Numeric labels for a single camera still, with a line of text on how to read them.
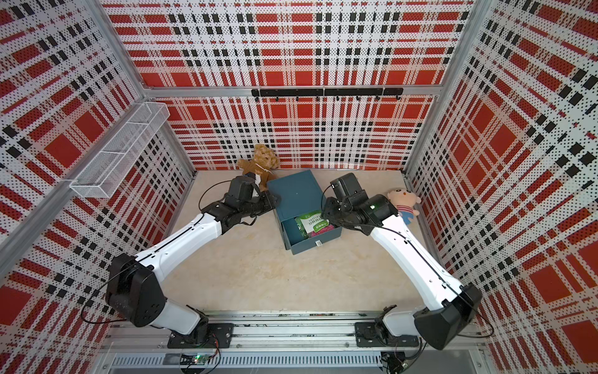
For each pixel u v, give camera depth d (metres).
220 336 0.74
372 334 0.74
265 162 1.11
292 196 0.88
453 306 0.38
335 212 0.63
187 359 0.72
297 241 0.72
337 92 0.89
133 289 0.42
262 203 0.73
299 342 0.73
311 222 0.82
